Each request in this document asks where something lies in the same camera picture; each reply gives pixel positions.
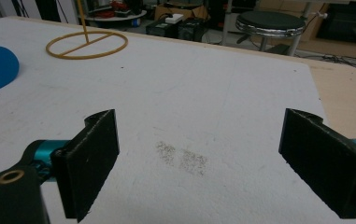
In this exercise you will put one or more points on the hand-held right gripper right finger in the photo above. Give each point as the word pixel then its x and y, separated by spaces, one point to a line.
pixel 325 165

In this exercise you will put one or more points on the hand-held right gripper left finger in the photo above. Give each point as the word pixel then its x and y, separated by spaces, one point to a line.
pixel 87 161

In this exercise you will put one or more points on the round black stool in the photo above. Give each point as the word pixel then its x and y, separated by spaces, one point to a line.
pixel 270 26

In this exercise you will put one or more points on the round white table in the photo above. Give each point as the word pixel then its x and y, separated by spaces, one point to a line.
pixel 116 15

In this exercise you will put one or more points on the black equipment box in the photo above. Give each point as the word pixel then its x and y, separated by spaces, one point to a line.
pixel 175 29

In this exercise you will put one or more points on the white power adapter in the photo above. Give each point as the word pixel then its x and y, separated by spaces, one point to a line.
pixel 174 18

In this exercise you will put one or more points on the cardboard box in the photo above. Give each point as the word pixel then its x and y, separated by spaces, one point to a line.
pixel 178 11

